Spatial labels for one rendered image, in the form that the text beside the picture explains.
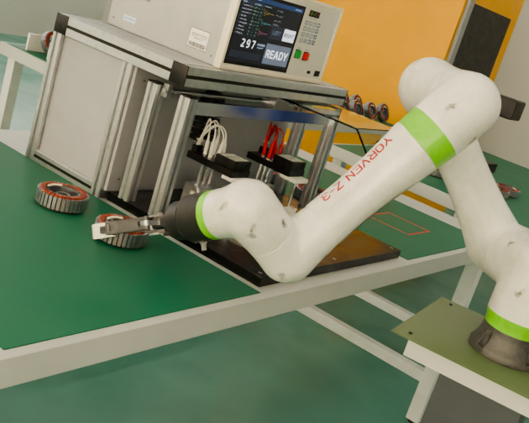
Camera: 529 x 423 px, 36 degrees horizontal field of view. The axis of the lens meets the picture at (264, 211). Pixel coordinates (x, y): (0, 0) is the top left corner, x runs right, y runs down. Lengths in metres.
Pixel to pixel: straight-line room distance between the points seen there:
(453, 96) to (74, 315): 0.75
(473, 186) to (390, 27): 3.98
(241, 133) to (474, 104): 0.89
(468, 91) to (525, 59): 5.75
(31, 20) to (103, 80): 7.61
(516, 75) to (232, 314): 5.89
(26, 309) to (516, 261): 0.95
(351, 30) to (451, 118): 4.36
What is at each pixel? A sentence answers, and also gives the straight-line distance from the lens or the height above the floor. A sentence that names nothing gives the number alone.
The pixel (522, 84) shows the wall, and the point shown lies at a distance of 7.21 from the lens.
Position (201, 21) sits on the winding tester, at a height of 1.20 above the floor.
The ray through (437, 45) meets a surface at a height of 1.27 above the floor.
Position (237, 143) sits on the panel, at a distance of 2.21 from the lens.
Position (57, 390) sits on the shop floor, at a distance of 2.58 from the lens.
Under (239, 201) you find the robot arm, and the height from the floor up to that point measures 0.97.
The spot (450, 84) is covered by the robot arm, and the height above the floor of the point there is 1.25.
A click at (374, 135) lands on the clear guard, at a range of 2.03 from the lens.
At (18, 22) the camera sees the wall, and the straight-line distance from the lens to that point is 9.42.
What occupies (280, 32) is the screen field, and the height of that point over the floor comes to 1.22.
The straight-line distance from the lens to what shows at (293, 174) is 2.09.
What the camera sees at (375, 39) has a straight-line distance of 5.70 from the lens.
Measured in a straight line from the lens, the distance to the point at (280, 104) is 2.12.
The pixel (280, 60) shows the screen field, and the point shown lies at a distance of 2.03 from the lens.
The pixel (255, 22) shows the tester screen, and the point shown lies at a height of 1.23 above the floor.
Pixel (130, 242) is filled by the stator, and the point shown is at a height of 0.77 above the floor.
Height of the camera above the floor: 1.32
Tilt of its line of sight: 15 degrees down
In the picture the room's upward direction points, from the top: 18 degrees clockwise
